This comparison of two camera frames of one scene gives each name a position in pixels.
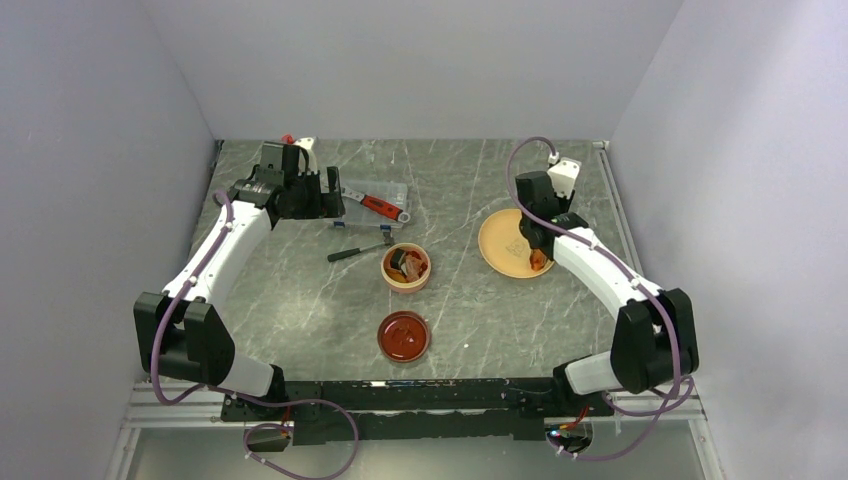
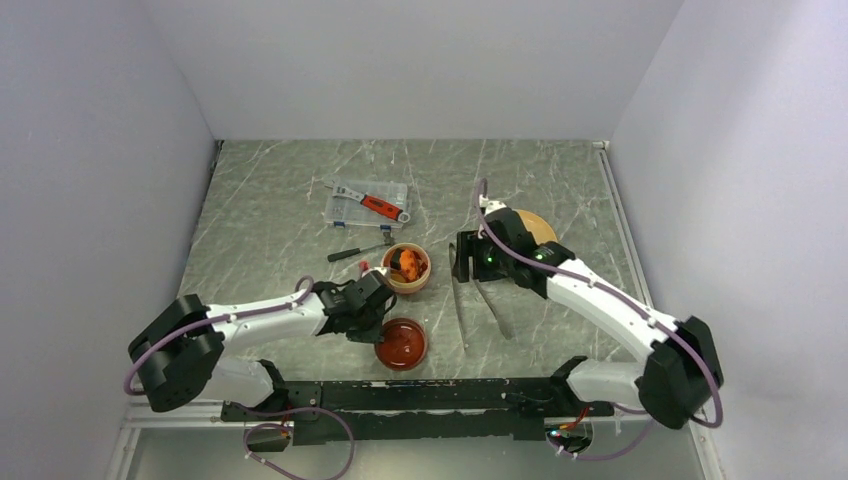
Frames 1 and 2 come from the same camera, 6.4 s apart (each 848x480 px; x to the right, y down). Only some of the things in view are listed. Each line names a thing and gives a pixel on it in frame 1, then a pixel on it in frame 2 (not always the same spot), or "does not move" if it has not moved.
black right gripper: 563,203 to 470,243
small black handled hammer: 388,240 does not move
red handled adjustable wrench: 377,204 does not move
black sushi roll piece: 397,257 does not move
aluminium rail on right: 621,219 does not move
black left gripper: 324,205 to 372,335
